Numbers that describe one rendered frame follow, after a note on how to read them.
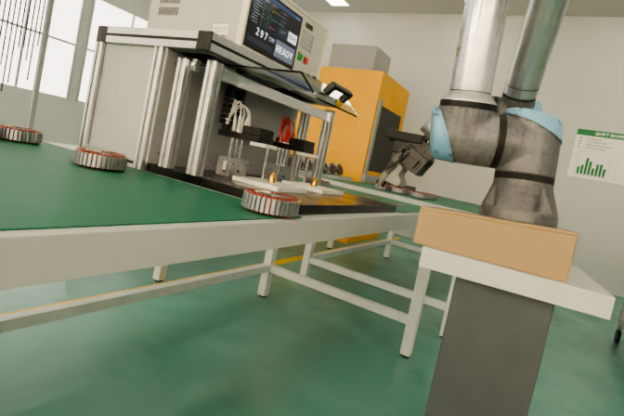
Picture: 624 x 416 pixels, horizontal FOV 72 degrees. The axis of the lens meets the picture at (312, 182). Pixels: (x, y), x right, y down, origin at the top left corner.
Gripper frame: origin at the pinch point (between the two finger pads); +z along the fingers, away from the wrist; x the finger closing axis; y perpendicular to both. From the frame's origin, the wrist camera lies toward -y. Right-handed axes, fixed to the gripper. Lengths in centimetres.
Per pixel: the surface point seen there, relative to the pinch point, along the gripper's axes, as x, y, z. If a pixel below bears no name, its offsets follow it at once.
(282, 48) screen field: -14, -47, -12
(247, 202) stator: -57, 1, 9
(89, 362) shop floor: -23, -30, 115
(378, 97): 323, -164, 0
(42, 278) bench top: -97, 10, 10
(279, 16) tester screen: -19, -51, -18
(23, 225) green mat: -98, 6, 8
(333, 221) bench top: -35.1, 8.5, 6.8
